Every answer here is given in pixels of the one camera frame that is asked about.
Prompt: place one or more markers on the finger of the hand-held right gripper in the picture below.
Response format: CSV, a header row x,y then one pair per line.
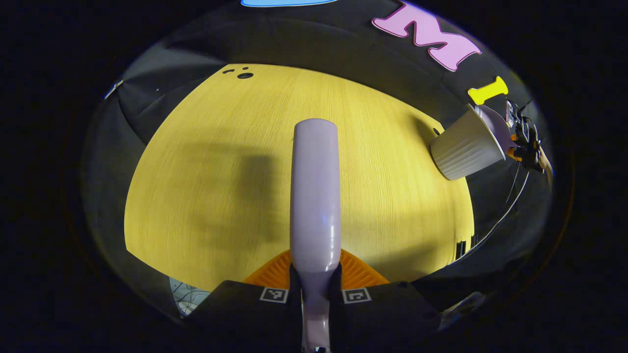
x,y
513,153

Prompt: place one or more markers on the yellow wooden desktop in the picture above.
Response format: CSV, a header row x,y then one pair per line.
x,y
221,147

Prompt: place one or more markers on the pale pink dustpan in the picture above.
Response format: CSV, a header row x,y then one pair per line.
x,y
495,125

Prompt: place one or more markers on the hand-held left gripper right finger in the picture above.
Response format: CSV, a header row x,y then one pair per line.
x,y
382,314

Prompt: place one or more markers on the white ribbed garbage bin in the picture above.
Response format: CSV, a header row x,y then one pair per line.
x,y
463,147

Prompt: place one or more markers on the pale pink small broom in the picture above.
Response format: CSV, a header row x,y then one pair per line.
x,y
314,196

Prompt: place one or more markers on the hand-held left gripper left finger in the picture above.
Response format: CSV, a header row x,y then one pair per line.
x,y
245,314

